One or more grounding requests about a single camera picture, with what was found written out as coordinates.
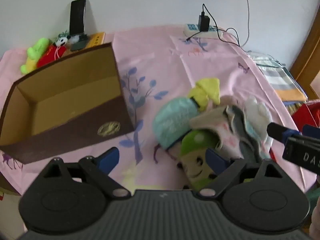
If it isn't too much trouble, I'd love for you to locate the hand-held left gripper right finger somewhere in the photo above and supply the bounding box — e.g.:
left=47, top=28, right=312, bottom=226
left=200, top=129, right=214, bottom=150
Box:
left=197, top=148, right=284, bottom=197

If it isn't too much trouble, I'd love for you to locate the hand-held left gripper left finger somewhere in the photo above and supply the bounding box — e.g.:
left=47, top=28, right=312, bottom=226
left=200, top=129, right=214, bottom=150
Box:
left=43, top=147, right=131, bottom=197

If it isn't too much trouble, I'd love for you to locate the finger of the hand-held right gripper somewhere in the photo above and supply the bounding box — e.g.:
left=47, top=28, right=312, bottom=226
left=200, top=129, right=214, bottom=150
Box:
left=302, top=124, right=320, bottom=138
left=266, top=122, right=302, bottom=145

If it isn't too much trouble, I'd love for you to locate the green plush doll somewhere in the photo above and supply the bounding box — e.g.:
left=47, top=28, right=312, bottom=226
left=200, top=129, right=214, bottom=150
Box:
left=180, top=129, right=220, bottom=190

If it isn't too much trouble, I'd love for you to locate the white knit cloth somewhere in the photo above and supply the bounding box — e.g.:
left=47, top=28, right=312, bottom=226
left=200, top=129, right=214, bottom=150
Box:
left=244, top=97, right=274, bottom=140

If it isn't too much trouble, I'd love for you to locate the grey cloth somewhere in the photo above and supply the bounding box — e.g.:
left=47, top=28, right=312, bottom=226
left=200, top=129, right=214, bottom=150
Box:
left=225, top=105, right=262, bottom=160

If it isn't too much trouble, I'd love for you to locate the brown cardboard box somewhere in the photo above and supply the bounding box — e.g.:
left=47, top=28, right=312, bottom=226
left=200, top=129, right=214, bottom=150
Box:
left=0, top=42, right=137, bottom=165

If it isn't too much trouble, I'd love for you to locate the light blue towel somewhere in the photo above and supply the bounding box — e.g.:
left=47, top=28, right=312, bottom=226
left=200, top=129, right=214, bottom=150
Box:
left=152, top=97, right=200, bottom=150

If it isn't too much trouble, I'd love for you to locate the lime green knit sock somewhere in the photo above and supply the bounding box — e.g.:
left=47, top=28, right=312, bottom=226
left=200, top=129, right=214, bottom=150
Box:
left=188, top=87, right=210, bottom=111

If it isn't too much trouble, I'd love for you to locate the yellow cloth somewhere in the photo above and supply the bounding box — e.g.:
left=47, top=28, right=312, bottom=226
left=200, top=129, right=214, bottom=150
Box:
left=196, top=78, right=221, bottom=105

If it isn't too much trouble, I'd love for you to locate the red printed cloth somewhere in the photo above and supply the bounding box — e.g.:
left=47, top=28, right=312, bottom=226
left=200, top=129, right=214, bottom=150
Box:
left=291, top=100, right=320, bottom=130

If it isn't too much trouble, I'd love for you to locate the folded checkered cloth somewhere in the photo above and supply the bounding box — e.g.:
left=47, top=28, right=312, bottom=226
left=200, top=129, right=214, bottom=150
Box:
left=251, top=54, right=307, bottom=102

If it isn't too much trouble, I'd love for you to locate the pink printed bedsheet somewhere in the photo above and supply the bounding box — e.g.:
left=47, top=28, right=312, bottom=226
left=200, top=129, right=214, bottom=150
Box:
left=0, top=25, right=318, bottom=230

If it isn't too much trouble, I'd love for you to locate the dark flat case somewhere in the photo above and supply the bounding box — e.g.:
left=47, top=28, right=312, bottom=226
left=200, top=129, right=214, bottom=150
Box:
left=71, top=40, right=88, bottom=52

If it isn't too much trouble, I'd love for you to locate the white power strip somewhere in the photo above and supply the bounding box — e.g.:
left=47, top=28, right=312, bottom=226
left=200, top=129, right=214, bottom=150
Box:
left=184, top=24, right=223, bottom=39

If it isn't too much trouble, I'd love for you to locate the yellow book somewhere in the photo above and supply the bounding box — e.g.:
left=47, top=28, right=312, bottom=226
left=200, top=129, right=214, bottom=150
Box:
left=85, top=32, right=106, bottom=49

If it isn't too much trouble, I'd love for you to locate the red pouch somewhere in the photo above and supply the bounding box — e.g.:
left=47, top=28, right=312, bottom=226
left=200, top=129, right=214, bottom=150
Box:
left=36, top=44, right=67, bottom=68

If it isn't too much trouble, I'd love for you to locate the small panda plush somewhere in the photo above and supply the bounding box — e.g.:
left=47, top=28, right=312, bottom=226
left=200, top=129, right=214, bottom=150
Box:
left=52, top=34, right=69, bottom=47

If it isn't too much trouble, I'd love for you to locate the black charger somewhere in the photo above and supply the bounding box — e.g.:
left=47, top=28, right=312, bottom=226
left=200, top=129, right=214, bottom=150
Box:
left=198, top=15, right=210, bottom=32

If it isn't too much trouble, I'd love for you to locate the green frog plush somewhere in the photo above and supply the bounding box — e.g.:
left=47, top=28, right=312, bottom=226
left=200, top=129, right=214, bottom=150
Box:
left=20, top=37, right=53, bottom=75

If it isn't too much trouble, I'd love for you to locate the black upright device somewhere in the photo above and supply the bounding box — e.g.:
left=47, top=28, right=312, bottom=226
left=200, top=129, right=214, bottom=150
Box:
left=69, top=0, right=87, bottom=36

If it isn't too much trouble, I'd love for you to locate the wooden furniture frame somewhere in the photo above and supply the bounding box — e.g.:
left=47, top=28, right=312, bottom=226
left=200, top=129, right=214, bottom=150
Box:
left=289, top=12, right=320, bottom=100

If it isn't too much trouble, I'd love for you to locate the black cable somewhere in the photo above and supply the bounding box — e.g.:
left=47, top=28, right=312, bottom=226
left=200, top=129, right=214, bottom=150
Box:
left=185, top=4, right=241, bottom=47

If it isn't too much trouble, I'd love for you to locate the grey cable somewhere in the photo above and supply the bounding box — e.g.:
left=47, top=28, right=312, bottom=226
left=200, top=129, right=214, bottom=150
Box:
left=241, top=0, right=251, bottom=48

